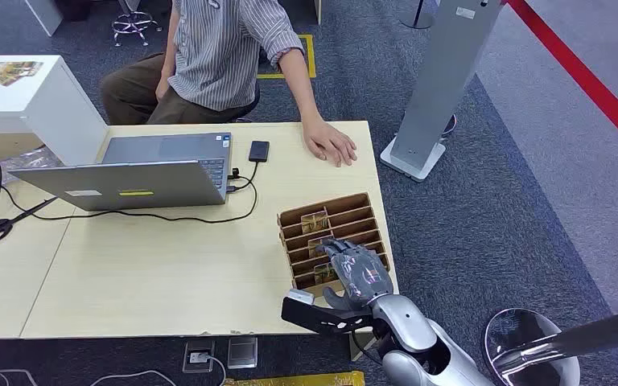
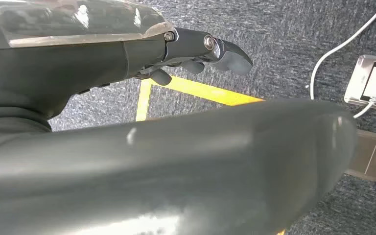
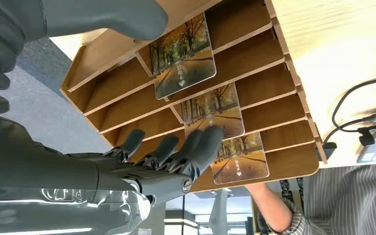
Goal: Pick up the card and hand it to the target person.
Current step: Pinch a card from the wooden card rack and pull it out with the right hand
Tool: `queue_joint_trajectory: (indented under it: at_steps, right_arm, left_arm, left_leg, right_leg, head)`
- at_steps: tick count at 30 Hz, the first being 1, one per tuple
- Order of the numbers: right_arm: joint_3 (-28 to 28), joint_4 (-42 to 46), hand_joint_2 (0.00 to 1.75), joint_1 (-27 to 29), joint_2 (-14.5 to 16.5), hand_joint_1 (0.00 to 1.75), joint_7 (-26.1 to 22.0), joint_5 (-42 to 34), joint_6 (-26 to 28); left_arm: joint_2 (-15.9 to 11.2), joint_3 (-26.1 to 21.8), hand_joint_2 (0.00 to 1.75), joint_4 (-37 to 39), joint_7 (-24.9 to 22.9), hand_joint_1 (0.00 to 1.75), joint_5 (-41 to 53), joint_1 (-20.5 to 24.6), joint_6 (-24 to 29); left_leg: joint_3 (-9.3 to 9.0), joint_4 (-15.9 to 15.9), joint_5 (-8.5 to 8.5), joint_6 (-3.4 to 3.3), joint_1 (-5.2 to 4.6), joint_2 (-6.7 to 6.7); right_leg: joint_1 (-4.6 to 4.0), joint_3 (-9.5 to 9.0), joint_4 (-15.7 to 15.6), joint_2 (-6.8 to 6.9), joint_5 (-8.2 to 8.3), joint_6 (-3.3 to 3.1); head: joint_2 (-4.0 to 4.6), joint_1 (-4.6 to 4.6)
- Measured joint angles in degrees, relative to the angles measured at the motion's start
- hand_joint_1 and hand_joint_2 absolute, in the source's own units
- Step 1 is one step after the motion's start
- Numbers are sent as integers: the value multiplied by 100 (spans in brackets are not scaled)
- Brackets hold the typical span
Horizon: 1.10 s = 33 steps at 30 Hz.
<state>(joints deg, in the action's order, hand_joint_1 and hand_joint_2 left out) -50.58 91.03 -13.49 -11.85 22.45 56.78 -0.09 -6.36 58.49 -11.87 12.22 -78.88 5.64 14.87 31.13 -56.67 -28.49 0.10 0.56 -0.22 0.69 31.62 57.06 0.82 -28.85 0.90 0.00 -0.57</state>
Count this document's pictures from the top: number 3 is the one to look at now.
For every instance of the ribbed grey right arm sleeve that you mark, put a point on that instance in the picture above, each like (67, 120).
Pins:
(3, 48)

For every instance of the white desk leg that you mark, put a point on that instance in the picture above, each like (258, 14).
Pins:
(218, 211)

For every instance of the person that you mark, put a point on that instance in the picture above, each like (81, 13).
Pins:
(347, 201)

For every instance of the autumn tree photo card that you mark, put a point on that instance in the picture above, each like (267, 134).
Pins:
(220, 110)
(243, 162)
(183, 58)

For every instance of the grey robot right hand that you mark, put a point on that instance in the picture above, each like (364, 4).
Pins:
(38, 172)

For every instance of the small black adapter block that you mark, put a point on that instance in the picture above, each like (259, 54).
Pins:
(328, 150)

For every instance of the wooden slotted card rack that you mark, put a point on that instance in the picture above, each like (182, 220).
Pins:
(256, 77)

